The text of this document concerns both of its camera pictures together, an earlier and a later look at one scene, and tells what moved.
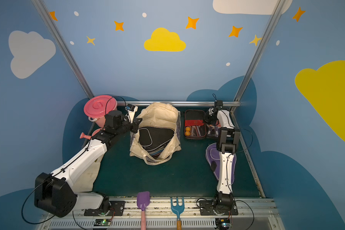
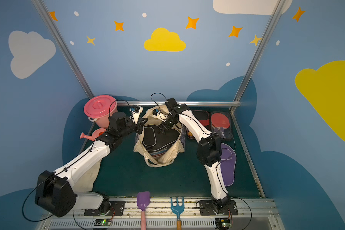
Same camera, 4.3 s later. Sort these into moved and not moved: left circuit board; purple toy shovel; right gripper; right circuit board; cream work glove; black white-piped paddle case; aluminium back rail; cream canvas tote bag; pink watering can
Moved: cream canvas tote bag; black white-piped paddle case; right gripper
Not moved: right circuit board; pink watering can; aluminium back rail; purple toy shovel; left circuit board; cream work glove
